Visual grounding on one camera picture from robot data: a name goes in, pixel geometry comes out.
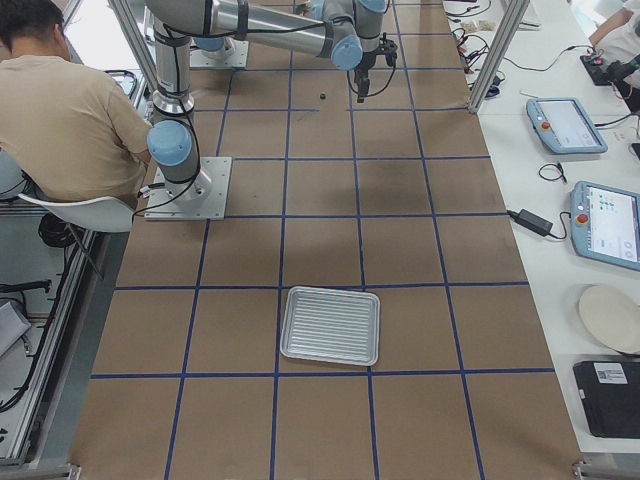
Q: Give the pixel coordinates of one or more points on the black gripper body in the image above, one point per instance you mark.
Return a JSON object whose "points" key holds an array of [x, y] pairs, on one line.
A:
{"points": [[363, 62]]}

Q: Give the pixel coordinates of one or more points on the silver metal tray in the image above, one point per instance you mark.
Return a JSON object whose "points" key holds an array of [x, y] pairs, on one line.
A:
{"points": [[331, 325]]}

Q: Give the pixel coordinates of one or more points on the upper blue teach pendant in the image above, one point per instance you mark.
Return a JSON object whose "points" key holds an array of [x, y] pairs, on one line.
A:
{"points": [[564, 127]]}

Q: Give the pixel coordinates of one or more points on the blue teach pendant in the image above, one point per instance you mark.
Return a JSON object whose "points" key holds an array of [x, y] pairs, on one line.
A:
{"points": [[564, 127], [605, 224]]}

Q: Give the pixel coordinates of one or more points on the black power adapter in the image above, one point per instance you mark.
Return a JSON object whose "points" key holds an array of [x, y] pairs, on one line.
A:
{"points": [[532, 222]]}

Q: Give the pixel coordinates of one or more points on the lower blue teach pendant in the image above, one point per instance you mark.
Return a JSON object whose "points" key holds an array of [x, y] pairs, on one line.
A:
{"points": [[605, 224]]}

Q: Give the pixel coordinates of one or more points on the white chair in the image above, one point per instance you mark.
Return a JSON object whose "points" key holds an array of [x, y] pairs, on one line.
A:
{"points": [[104, 214]]}

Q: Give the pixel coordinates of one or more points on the person in beige shirt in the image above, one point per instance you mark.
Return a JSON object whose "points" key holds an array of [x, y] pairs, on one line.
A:
{"points": [[69, 127]]}

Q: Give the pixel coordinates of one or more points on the beige round plate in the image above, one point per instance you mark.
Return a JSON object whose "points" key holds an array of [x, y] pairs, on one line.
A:
{"points": [[611, 317]]}

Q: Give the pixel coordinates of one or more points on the black box device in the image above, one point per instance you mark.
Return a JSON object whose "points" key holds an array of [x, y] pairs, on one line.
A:
{"points": [[609, 392]]}

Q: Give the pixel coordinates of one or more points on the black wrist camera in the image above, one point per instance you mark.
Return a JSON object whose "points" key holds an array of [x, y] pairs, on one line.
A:
{"points": [[388, 49]]}

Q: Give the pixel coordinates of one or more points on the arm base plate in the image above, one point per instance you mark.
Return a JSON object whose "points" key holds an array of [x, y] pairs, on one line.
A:
{"points": [[205, 199], [218, 53]]}

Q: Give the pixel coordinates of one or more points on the aluminium frame post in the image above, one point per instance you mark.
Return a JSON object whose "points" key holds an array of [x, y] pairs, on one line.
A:
{"points": [[504, 34]]}

